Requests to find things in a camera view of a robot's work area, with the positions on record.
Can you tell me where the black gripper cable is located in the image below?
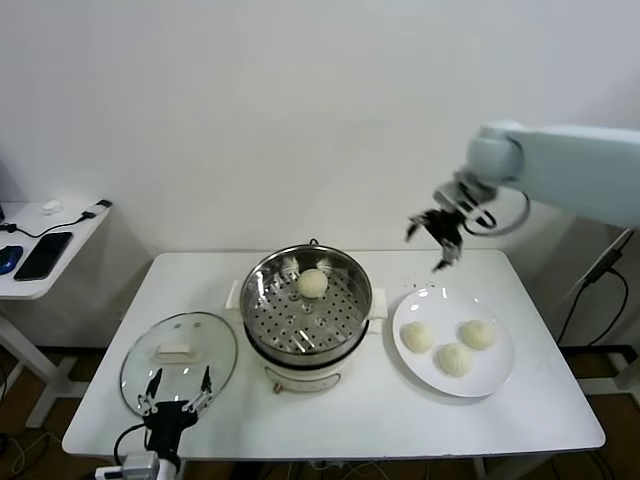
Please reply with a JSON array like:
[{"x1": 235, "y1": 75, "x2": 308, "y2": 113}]
[
  {"x1": 112, "y1": 422, "x2": 149, "y2": 467},
  {"x1": 464, "y1": 188, "x2": 532, "y2": 237}
]

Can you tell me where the round white plate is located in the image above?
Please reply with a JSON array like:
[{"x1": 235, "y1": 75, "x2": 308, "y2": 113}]
[{"x1": 392, "y1": 288, "x2": 516, "y2": 400}]

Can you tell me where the black smartphone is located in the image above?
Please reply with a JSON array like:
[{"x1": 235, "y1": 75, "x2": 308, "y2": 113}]
[{"x1": 13, "y1": 231, "x2": 74, "y2": 282}]

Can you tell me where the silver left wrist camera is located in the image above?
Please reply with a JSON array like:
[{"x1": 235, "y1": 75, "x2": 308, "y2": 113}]
[{"x1": 79, "y1": 449, "x2": 161, "y2": 480}]

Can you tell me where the thin white cable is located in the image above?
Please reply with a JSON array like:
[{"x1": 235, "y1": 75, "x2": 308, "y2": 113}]
[{"x1": 559, "y1": 227, "x2": 635, "y2": 307}]

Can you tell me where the round glass pot lid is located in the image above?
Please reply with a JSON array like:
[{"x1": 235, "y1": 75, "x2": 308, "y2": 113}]
[{"x1": 119, "y1": 311, "x2": 239, "y2": 419}]

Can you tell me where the stainless steel steamer basket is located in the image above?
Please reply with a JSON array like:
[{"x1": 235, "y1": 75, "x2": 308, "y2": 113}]
[{"x1": 227, "y1": 243, "x2": 390, "y2": 355}]

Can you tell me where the white shelf desk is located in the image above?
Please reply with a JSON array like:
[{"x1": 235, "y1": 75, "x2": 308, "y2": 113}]
[{"x1": 605, "y1": 225, "x2": 640, "y2": 397}]

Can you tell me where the white steamed baozi bun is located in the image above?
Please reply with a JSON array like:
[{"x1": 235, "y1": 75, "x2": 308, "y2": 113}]
[
  {"x1": 402, "y1": 321, "x2": 435, "y2": 354},
  {"x1": 458, "y1": 320, "x2": 496, "y2": 350},
  {"x1": 436, "y1": 342, "x2": 474, "y2": 377},
  {"x1": 298, "y1": 268, "x2": 330, "y2": 300}
]

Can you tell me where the white electric cooking pot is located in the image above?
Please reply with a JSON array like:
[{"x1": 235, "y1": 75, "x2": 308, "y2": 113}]
[{"x1": 243, "y1": 319, "x2": 385, "y2": 397}]

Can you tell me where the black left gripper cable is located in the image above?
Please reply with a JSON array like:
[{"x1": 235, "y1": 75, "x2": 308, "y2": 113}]
[{"x1": 112, "y1": 422, "x2": 149, "y2": 467}]

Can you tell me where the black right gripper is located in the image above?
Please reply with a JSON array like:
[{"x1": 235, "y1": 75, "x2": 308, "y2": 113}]
[{"x1": 405, "y1": 198, "x2": 490, "y2": 274}]

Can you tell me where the black cable with adapter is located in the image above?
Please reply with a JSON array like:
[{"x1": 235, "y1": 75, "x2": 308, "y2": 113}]
[{"x1": 0, "y1": 199, "x2": 113, "y2": 239}]

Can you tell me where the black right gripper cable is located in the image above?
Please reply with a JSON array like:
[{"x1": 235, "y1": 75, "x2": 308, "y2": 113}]
[{"x1": 464, "y1": 188, "x2": 532, "y2": 237}]

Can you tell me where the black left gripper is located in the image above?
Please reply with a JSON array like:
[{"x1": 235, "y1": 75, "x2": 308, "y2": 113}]
[{"x1": 136, "y1": 365, "x2": 213, "y2": 455}]

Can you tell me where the blue computer mouse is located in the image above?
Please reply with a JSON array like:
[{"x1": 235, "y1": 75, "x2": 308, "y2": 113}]
[{"x1": 0, "y1": 244, "x2": 24, "y2": 275}]

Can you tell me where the white side desk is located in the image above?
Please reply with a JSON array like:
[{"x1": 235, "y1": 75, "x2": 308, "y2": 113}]
[{"x1": 0, "y1": 199, "x2": 114, "y2": 430}]

